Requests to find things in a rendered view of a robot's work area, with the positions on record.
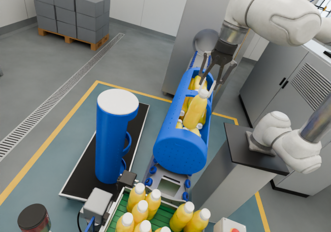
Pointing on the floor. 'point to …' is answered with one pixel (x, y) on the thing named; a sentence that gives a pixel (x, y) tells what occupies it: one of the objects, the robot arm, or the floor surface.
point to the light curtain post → (234, 67)
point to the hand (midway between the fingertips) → (206, 87)
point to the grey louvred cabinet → (291, 103)
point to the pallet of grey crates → (74, 11)
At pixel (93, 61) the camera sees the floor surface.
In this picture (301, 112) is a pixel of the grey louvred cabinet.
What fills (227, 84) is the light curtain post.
